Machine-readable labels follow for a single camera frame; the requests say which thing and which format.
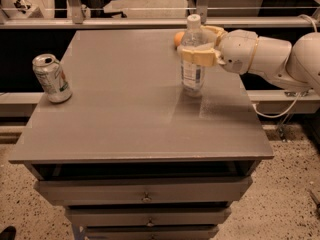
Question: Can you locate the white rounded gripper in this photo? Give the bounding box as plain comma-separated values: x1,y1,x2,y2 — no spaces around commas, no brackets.
177,25,258,75

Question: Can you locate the clear blue-labelled plastic bottle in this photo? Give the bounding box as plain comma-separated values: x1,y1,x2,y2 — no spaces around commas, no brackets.
179,14,206,96

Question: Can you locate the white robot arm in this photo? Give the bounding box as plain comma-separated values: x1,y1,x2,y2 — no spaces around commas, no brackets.
178,26,320,95

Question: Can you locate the orange fruit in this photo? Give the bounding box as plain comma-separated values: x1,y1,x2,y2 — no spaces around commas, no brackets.
173,31,184,47

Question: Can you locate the grey metal railing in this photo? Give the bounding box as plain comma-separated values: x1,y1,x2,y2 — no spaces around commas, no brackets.
1,0,319,29

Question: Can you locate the grey drawer cabinet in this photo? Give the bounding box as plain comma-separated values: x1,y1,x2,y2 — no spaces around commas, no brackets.
8,28,275,240

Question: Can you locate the green and white soda can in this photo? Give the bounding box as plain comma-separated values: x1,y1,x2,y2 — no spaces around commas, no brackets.
32,54,72,103

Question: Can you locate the top grey drawer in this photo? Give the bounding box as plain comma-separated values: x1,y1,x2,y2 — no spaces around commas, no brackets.
34,176,252,206

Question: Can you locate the grey drawer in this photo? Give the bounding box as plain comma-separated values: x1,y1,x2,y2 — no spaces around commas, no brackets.
34,176,252,206
85,225,218,240
66,207,231,227

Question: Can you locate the middle grey drawer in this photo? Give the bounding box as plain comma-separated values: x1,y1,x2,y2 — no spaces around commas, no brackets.
66,207,231,227

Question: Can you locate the bottom grey drawer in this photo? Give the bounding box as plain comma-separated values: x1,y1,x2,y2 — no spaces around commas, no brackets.
85,225,218,240

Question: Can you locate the black shoe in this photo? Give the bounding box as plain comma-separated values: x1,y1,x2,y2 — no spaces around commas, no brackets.
0,226,16,240

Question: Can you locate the white cable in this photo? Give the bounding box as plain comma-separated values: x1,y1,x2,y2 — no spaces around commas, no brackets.
253,13,319,120

